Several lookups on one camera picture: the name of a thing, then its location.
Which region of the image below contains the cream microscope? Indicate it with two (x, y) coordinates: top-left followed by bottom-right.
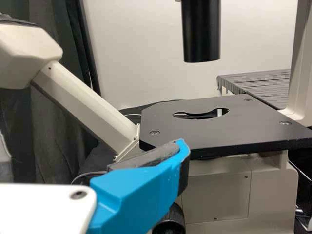
(0, 0), (312, 234)

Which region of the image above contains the thin grey cable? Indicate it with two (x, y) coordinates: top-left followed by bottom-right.
(70, 170), (108, 185)

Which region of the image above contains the black platform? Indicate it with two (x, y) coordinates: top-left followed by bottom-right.
(216, 69), (293, 111)

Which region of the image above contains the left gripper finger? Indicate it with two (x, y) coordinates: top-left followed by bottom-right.
(86, 138), (191, 234)

